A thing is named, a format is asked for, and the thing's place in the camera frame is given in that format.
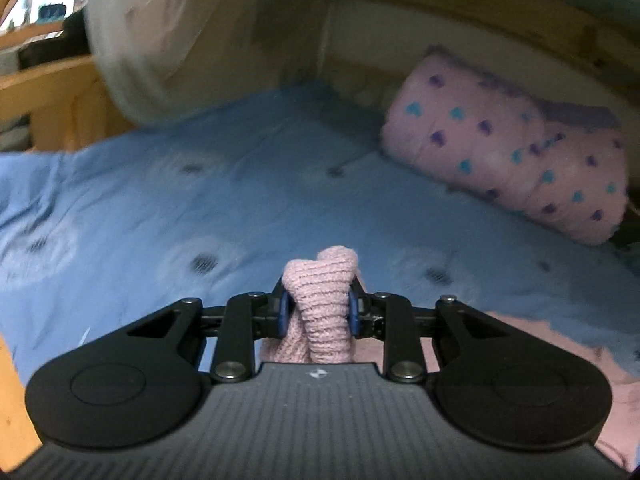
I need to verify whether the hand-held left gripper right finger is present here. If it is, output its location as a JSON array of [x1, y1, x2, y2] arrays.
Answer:
[[347, 280, 507, 384]]

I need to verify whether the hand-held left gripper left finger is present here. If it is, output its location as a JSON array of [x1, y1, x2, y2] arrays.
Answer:
[[126, 280, 294, 382]]

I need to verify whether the pink knit sweater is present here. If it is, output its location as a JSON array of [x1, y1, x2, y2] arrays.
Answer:
[[260, 245, 640, 472]]

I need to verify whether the blue bed sheet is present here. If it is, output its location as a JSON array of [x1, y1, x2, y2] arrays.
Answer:
[[0, 80, 640, 391]]

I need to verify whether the pink heart print pillow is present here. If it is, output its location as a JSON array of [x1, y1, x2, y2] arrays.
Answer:
[[379, 46, 632, 247]]

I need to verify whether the white mosquito net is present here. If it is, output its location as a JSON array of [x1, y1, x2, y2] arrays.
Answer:
[[84, 0, 332, 127]]

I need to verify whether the dark bag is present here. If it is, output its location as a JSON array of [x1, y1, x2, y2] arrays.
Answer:
[[19, 7, 97, 70]]

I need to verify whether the small teal box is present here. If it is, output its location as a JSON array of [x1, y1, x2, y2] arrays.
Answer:
[[37, 3, 69, 24]]

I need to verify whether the wooden bed frame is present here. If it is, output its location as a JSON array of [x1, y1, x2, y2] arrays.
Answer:
[[0, 0, 640, 471]]

